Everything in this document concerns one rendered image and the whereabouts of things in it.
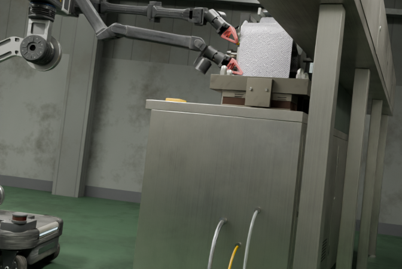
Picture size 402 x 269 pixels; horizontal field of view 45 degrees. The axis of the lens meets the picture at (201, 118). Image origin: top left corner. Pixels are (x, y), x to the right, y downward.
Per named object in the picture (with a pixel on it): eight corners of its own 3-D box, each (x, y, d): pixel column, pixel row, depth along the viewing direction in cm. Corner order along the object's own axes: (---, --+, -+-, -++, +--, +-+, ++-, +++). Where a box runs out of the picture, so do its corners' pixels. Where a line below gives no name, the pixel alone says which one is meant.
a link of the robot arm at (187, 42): (112, 21, 221) (119, 25, 232) (109, 33, 222) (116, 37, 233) (204, 37, 217) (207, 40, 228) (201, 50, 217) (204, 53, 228)
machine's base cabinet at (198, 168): (277, 237, 429) (288, 140, 433) (353, 250, 403) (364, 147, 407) (124, 318, 198) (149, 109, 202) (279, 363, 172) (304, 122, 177)
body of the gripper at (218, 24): (218, 34, 223) (207, 23, 224) (224, 37, 232) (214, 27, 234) (227, 24, 221) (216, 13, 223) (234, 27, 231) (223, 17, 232)
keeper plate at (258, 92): (246, 106, 192) (249, 78, 193) (270, 107, 188) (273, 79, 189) (244, 105, 190) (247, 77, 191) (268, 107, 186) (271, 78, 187)
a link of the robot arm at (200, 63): (196, 37, 218) (198, 40, 227) (182, 58, 219) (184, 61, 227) (218, 52, 217) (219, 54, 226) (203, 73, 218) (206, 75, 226)
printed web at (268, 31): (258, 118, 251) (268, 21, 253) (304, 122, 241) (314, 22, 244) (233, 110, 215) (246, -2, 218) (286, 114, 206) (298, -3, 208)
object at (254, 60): (235, 85, 216) (240, 43, 217) (288, 88, 207) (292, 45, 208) (235, 85, 216) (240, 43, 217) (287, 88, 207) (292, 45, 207)
